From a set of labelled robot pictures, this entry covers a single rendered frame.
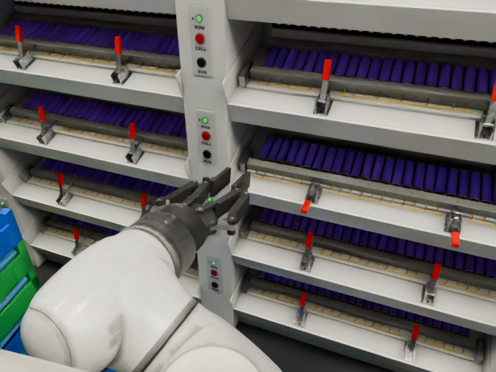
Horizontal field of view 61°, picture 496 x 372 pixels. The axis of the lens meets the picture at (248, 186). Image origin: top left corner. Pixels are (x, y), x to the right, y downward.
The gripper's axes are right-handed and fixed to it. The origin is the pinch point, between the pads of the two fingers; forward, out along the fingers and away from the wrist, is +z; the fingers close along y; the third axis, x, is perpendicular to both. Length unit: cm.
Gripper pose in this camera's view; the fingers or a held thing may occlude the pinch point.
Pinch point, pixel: (230, 183)
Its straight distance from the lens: 72.9
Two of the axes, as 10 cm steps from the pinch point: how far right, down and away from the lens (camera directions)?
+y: -9.3, -2.1, 3.1
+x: -0.7, 9.1, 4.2
